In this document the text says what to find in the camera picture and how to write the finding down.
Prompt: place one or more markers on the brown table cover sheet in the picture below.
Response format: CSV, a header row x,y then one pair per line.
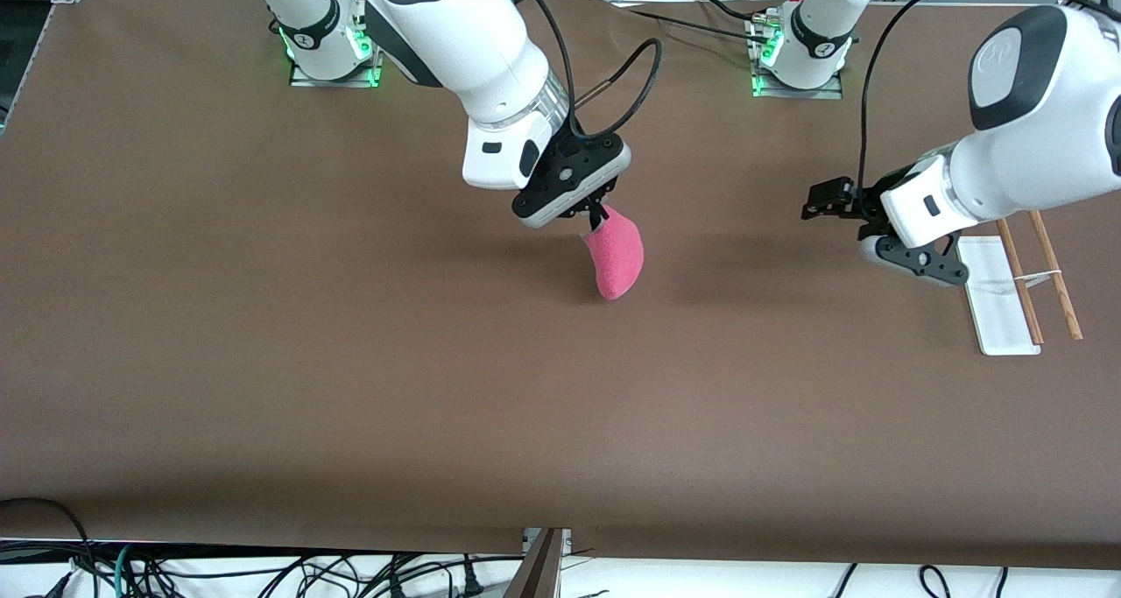
x,y
350,318

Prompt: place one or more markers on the pink towel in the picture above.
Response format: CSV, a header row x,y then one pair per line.
x,y
617,261

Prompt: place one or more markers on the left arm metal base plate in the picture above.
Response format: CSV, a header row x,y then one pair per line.
x,y
832,93

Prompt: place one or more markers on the wooden chopsticks pair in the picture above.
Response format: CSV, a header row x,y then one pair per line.
x,y
994,309

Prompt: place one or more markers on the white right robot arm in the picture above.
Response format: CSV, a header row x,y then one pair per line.
x,y
455,29

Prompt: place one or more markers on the metal table frame bracket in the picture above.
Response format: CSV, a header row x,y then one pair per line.
x,y
541,567

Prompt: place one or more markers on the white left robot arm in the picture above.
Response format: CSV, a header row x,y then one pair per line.
x,y
1033,143

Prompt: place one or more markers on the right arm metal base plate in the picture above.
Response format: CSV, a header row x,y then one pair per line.
x,y
298,79

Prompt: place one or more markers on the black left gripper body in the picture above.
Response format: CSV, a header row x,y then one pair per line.
x,y
870,202

